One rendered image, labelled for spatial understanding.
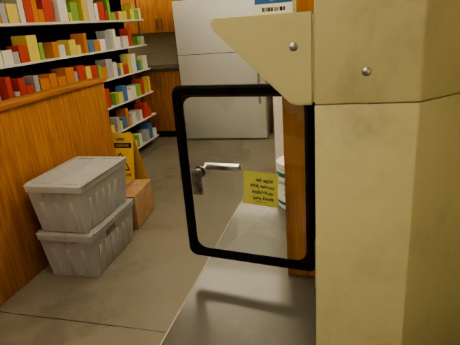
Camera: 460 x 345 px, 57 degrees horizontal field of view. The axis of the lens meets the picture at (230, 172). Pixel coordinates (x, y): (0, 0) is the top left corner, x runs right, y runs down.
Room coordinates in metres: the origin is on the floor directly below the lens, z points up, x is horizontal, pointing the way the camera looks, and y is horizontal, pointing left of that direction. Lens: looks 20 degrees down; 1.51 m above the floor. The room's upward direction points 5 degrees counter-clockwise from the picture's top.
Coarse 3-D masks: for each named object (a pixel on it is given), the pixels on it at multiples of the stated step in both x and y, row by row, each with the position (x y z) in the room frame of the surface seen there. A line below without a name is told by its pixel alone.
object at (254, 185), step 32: (192, 128) 0.88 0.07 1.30; (224, 128) 0.85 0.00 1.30; (256, 128) 0.82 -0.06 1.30; (288, 128) 0.80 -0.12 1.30; (192, 160) 0.88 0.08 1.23; (224, 160) 0.85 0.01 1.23; (256, 160) 0.82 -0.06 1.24; (288, 160) 0.80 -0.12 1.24; (192, 192) 0.89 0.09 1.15; (224, 192) 0.85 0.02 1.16; (256, 192) 0.83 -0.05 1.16; (288, 192) 0.80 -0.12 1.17; (224, 224) 0.86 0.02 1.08; (256, 224) 0.83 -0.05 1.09; (288, 224) 0.80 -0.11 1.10; (288, 256) 0.80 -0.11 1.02
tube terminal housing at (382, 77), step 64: (320, 0) 0.47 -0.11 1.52; (384, 0) 0.45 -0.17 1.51; (448, 0) 0.46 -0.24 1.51; (320, 64) 0.47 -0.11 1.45; (384, 64) 0.45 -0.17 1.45; (448, 64) 0.46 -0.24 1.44; (320, 128) 0.47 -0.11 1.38; (384, 128) 0.45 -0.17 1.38; (448, 128) 0.47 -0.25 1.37; (320, 192) 0.47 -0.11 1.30; (384, 192) 0.45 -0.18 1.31; (448, 192) 0.48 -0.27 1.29; (320, 256) 0.47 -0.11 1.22; (384, 256) 0.45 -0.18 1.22; (448, 256) 0.48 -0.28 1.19; (320, 320) 0.47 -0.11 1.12; (384, 320) 0.45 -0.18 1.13; (448, 320) 0.49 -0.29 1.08
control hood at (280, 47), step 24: (216, 24) 0.50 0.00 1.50; (240, 24) 0.50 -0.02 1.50; (264, 24) 0.49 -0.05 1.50; (288, 24) 0.48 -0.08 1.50; (312, 24) 0.48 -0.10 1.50; (240, 48) 0.50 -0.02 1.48; (264, 48) 0.49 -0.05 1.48; (288, 48) 0.48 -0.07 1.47; (312, 48) 0.48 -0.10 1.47; (264, 72) 0.49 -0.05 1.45; (288, 72) 0.48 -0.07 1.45; (312, 72) 0.48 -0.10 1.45; (288, 96) 0.48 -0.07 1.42; (312, 96) 0.48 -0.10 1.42
